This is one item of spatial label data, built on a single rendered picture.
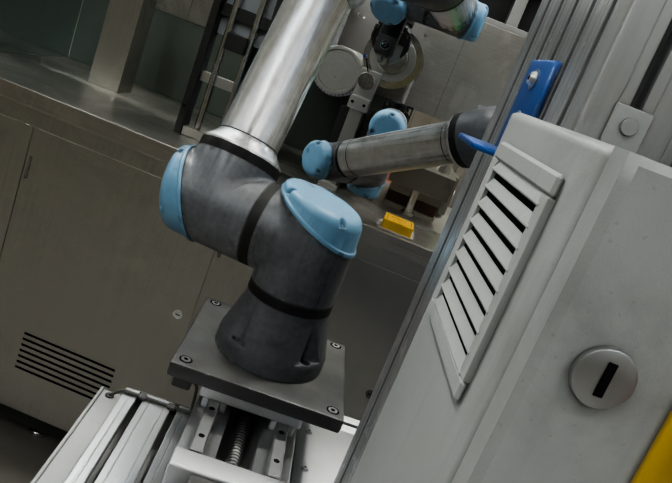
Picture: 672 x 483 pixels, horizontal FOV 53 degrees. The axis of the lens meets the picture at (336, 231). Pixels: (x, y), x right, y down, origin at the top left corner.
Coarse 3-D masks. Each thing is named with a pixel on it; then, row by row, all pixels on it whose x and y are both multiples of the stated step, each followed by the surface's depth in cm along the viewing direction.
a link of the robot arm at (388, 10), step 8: (376, 0) 130; (384, 0) 129; (392, 0) 129; (376, 8) 132; (384, 8) 131; (392, 8) 130; (400, 8) 129; (408, 8) 131; (416, 8) 130; (376, 16) 133; (384, 16) 132; (392, 16) 132; (400, 16) 131; (408, 16) 132; (416, 16) 131; (392, 24) 134
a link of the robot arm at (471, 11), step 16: (400, 0) 97; (416, 0) 95; (432, 0) 95; (448, 0) 97; (464, 0) 101; (432, 16) 130; (448, 16) 112; (464, 16) 118; (480, 16) 127; (448, 32) 130; (464, 32) 129; (480, 32) 133
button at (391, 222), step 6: (384, 216) 152; (390, 216) 153; (396, 216) 155; (384, 222) 149; (390, 222) 149; (396, 222) 149; (402, 222) 151; (408, 222) 154; (390, 228) 149; (396, 228) 149; (402, 228) 149; (408, 228) 149; (402, 234) 149; (408, 234) 149
